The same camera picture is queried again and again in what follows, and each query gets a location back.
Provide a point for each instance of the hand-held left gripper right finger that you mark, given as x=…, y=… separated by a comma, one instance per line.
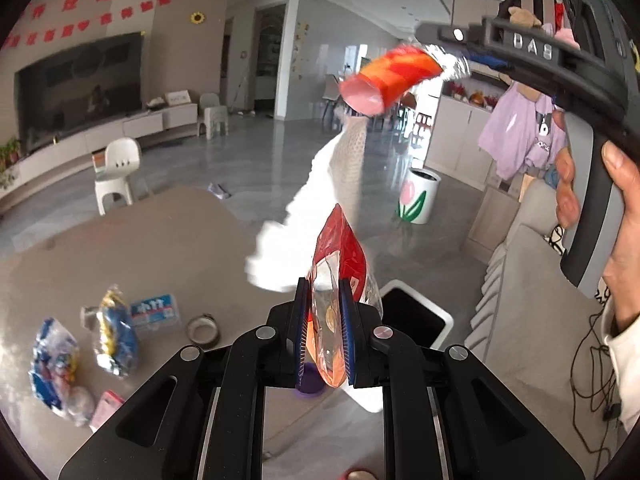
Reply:
x=347, y=332

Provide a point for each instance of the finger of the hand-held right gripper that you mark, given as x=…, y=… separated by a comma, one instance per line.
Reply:
x=489, y=62
x=431, y=33

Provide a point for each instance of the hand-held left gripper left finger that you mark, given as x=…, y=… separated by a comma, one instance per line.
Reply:
x=302, y=322

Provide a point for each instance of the orange red snack wrapper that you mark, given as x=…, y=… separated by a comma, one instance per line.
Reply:
x=395, y=75

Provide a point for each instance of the white square trash bin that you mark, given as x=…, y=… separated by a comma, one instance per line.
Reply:
x=410, y=310

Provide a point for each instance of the red clear snack packet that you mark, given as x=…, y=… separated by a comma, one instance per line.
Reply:
x=340, y=250

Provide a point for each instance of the clear plastic container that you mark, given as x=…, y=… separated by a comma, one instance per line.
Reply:
x=89, y=317

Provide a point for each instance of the person's right forearm white sleeve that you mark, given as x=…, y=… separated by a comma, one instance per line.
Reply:
x=625, y=360

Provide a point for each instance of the person's right hand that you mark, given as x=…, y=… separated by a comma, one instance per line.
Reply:
x=625, y=240

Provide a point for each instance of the red flower bouquet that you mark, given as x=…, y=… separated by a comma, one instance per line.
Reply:
x=457, y=91

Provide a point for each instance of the brown plush bear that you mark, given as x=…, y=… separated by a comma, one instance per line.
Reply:
x=522, y=16

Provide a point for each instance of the purple cup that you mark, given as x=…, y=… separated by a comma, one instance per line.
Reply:
x=310, y=386

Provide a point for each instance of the purple hanging shirt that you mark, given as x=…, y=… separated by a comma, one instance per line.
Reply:
x=510, y=125

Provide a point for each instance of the white sideboard cabinet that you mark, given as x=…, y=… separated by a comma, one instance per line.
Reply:
x=455, y=135

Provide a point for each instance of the grey tape roll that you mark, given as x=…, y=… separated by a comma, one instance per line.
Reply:
x=190, y=331

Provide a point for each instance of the grey dining chair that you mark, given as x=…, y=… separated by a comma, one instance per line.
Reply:
x=331, y=87

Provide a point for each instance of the white tulip print bin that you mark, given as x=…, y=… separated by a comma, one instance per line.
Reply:
x=425, y=195

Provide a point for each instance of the blue white tissue packet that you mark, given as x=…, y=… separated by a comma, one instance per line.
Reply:
x=155, y=310

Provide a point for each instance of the wooden side cabinet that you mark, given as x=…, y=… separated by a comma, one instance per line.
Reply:
x=492, y=220

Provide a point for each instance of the arched display cabinet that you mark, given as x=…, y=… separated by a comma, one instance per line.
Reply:
x=267, y=45

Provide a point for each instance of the grey sofa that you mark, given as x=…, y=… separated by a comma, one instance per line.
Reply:
x=525, y=285

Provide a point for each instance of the blue yellow snack bag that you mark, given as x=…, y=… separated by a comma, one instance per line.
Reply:
x=117, y=340

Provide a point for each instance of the mop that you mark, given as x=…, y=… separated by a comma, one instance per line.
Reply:
x=245, y=111

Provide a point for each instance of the pink packet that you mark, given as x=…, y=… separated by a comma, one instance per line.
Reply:
x=107, y=407

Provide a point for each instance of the white plastic stool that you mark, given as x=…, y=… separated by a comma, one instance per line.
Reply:
x=212, y=110

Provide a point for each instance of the crumpled clear plastic wrap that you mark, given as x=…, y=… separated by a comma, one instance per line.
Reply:
x=80, y=405

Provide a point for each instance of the white plastic chair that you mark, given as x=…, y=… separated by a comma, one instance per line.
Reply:
x=120, y=152

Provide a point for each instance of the white television cabinet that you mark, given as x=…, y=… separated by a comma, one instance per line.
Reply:
x=145, y=125

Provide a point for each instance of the blue crumpled snack bag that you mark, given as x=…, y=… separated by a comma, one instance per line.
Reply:
x=50, y=355

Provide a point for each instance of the white cardboard box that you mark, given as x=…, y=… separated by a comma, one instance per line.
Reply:
x=177, y=97

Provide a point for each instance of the small printed carton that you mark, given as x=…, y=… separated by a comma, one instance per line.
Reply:
x=100, y=162

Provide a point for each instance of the large black television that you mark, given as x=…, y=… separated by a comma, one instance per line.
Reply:
x=75, y=85

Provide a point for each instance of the green potted plant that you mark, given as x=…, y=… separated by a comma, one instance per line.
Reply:
x=10, y=152

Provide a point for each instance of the yellow wall stickers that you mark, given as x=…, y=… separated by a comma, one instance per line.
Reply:
x=301, y=35

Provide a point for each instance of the yellow sunflower wall decoration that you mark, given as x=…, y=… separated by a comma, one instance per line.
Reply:
x=198, y=18

